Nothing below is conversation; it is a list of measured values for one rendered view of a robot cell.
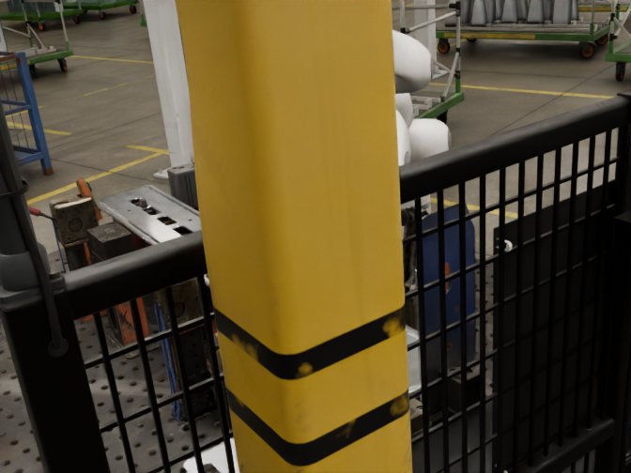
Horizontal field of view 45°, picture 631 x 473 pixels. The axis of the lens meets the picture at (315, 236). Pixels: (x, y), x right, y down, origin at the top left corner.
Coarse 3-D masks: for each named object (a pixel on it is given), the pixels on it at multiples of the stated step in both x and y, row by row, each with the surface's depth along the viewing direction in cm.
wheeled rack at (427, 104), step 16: (400, 0) 512; (400, 16) 517; (448, 16) 574; (400, 32) 522; (448, 80) 596; (416, 96) 599; (432, 96) 609; (448, 96) 605; (416, 112) 557; (432, 112) 572
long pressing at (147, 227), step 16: (128, 192) 232; (144, 192) 231; (160, 192) 229; (112, 208) 221; (128, 208) 219; (144, 208) 219; (160, 208) 217; (176, 208) 216; (192, 208) 214; (128, 224) 209; (144, 224) 207; (160, 224) 206; (176, 224) 205; (192, 224) 204; (160, 240) 196; (416, 336) 142; (416, 352) 137; (416, 368) 133; (416, 384) 128
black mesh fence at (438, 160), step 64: (576, 128) 72; (576, 192) 76; (128, 256) 50; (192, 256) 52; (64, 320) 47; (192, 320) 55; (64, 384) 49; (512, 384) 80; (576, 384) 86; (64, 448) 50; (128, 448) 54; (192, 448) 58; (448, 448) 76; (576, 448) 88
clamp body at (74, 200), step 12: (60, 204) 210; (72, 204) 211; (84, 204) 212; (60, 216) 210; (72, 216) 212; (84, 216) 213; (96, 216) 216; (60, 228) 211; (72, 228) 213; (84, 228) 214; (60, 240) 215; (72, 240) 214; (84, 240) 215; (60, 252) 218; (72, 252) 217; (84, 252) 218; (72, 264) 216; (84, 264) 218
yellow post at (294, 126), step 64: (192, 0) 41; (256, 0) 37; (320, 0) 39; (384, 0) 41; (192, 64) 44; (256, 64) 38; (320, 64) 40; (384, 64) 43; (192, 128) 46; (256, 128) 40; (320, 128) 41; (384, 128) 44; (256, 192) 41; (320, 192) 43; (384, 192) 45; (256, 256) 43; (320, 256) 44; (384, 256) 47; (256, 320) 46; (320, 320) 45; (384, 320) 48; (256, 384) 49; (320, 384) 47; (384, 384) 50; (256, 448) 52; (320, 448) 48; (384, 448) 52
